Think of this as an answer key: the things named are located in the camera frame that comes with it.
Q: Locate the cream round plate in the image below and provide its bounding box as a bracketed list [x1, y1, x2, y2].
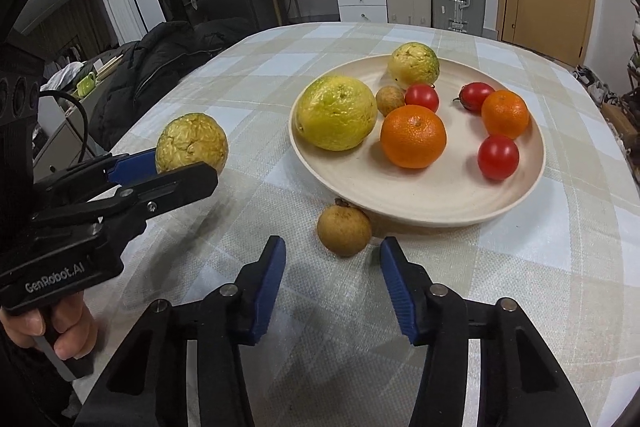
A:
[288, 55, 546, 227]

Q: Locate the brown longan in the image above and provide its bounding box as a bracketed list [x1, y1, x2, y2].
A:
[375, 86, 405, 117]
[316, 198, 372, 258]

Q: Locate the small orange mandarin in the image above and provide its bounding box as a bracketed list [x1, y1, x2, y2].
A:
[480, 90, 530, 140]

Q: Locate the checkered beige tablecloth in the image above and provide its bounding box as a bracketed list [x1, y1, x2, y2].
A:
[85, 23, 639, 426]

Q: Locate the small red cherry tomato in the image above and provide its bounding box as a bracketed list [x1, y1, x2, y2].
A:
[405, 83, 439, 113]

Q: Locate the wooden shoe rack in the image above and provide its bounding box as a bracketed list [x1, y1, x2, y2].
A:
[623, 0, 640, 120]

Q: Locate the round red tomato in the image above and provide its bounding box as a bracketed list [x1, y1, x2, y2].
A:
[477, 135, 520, 181]

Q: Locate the large orange mandarin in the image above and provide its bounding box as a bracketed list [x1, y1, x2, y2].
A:
[380, 105, 448, 169]

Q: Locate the black jacket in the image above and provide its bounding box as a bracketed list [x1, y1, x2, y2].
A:
[89, 17, 253, 150]

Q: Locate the oblong red tomato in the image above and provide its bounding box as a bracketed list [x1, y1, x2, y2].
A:
[456, 82, 495, 114]

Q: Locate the large yellow guava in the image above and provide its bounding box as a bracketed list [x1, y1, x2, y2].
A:
[293, 75, 378, 152]

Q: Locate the yellow-green guava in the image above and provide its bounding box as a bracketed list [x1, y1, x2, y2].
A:
[387, 42, 440, 89]

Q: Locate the black cable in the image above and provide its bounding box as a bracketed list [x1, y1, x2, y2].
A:
[38, 89, 90, 158]

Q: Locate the person's left hand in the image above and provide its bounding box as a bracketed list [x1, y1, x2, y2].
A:
[1, 293, 99, 360]

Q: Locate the wrinkled green guava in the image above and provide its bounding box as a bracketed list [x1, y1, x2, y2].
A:
[155, 113, 229, 174]

